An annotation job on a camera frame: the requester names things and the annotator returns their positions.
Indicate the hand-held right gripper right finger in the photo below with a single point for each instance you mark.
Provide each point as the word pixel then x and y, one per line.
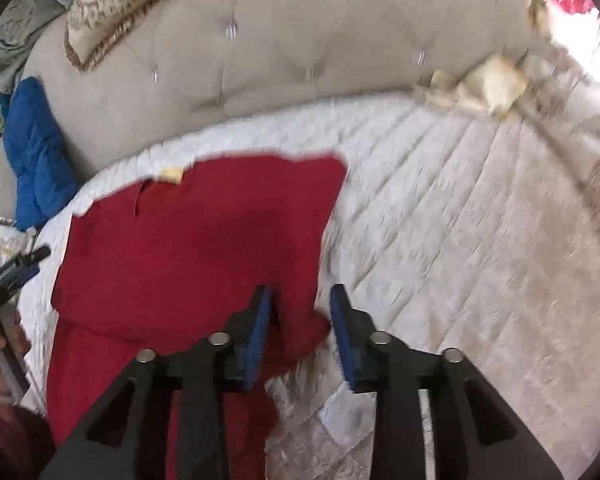
pixel 342 335

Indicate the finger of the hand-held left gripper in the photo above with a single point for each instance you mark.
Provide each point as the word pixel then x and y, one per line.
pixel 32 255
pixel 17 274

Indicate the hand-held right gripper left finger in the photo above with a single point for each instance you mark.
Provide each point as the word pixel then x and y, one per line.
pixel 257 330

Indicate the striped floral cushion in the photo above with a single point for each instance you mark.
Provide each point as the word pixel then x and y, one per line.
pixel 2 240

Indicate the blue quilted cushion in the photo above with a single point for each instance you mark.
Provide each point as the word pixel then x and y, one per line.
pixel 35 155

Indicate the person's dark red clothing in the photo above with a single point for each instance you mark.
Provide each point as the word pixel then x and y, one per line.
pixel 10 440

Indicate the grey-green patterned curtain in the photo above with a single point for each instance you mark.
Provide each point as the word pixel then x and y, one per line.
pixel 15 30

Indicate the ornate floral fringed pillow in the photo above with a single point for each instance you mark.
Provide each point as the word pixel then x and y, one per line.
pixel 115 5

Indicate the cream crumpled cloth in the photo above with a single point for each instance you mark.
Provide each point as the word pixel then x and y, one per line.
pixel 485 87

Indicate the beige tufted headboard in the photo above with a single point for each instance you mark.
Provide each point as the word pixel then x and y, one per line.
pixel 280 35

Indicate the beige floral bolster pillow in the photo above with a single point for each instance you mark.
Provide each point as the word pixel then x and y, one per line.
pixel 595 150

